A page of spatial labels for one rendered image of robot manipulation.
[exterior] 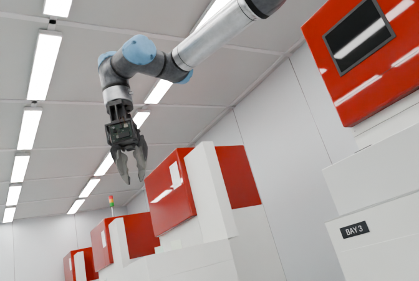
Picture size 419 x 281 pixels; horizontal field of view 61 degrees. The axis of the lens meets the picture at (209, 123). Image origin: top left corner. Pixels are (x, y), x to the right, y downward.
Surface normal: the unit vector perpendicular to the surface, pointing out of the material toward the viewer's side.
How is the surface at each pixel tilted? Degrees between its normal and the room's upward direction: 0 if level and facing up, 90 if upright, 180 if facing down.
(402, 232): 90
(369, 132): 90
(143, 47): 93
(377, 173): 90
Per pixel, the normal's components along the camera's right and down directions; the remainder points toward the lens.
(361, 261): -0.84, 0.00
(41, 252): 0.48, -0.45
